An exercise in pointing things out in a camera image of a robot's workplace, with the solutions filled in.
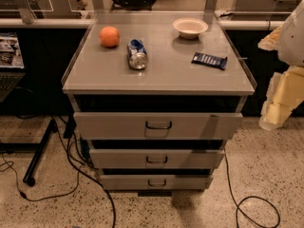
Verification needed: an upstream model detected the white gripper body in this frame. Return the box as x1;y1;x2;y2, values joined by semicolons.
258;66;304;130

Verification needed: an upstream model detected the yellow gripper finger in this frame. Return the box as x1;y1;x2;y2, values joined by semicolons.
257;26;282;51

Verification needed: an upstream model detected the grey bottom drawer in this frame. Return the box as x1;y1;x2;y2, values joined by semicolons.
100;175;213;191

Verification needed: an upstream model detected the grey drawer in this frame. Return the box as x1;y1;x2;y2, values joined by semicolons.
89;149;224;169
100;175;213;191
74;112;242;140

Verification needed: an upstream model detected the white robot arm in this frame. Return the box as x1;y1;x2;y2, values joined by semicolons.
258;1;304;130

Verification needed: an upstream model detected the grey drawer cabinet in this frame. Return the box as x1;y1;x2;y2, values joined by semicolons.
63;12;257;179

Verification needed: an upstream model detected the grey middle drawer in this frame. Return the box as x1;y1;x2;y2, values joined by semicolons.
89;149;224;169

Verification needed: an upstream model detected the grey top drawer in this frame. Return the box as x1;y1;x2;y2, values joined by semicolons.
74;112;242;140

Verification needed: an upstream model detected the dark blue snack bar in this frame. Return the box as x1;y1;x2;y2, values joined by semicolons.
191;52;228;70

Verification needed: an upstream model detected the white paper bowl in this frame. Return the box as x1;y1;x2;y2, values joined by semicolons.
173;18;208;39

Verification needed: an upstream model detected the crushed blue soda can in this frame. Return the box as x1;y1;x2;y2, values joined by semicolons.
127;39;148;70

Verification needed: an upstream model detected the orange fruit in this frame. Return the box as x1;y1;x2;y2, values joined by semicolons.
99;27;120;48

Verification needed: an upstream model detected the black table leg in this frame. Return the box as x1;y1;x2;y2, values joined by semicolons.
0;119;58;187

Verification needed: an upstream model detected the laptop on left desk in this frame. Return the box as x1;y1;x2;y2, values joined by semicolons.
0;32;27;102

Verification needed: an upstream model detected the black floor cable right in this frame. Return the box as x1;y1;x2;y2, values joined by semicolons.
223;152;281;228

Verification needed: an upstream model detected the black floor cable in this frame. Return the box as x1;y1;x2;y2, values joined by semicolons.
223;152;281;228
51;114;117;228

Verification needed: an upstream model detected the black floor cable left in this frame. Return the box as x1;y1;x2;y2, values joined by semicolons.
51;114;117;228

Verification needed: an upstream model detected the thin black cable left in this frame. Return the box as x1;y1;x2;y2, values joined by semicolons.
0;152;84;203

